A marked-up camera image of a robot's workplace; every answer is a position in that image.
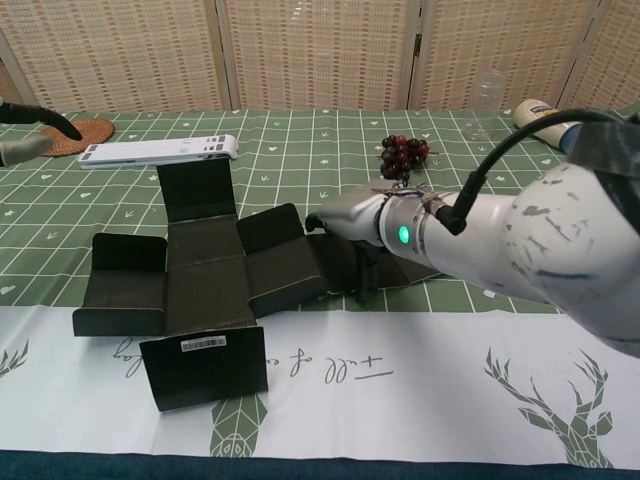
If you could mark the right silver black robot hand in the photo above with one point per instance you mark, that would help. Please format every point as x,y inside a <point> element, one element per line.
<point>355,215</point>

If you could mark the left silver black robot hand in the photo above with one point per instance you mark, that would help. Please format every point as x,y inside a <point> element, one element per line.
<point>35,114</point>

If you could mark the black cardboard box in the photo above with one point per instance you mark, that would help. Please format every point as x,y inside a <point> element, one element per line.
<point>210,285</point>

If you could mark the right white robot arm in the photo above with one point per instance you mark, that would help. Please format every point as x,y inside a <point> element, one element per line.
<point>550,240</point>

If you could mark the white folding stand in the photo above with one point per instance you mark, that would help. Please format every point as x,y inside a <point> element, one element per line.
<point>150,151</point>

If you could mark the woven bamboo folding screen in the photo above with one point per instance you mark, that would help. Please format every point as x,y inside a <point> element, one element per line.
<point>320,50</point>

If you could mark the brown wooden panel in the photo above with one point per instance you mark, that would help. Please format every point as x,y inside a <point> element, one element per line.
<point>4,85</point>

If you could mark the round woven rattan coaster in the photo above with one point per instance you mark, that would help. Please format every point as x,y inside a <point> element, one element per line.
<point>95,132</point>

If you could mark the bunch of dark red grapes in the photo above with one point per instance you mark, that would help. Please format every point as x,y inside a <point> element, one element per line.
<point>397,157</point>

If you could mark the green checked deer tablecloth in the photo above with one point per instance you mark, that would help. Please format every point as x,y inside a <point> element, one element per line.
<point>300,150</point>

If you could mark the clear plastic cup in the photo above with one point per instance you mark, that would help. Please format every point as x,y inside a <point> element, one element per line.
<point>484,100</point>

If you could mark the mayonnaise squeeze bottle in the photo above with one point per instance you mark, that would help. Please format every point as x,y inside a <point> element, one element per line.
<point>535,112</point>

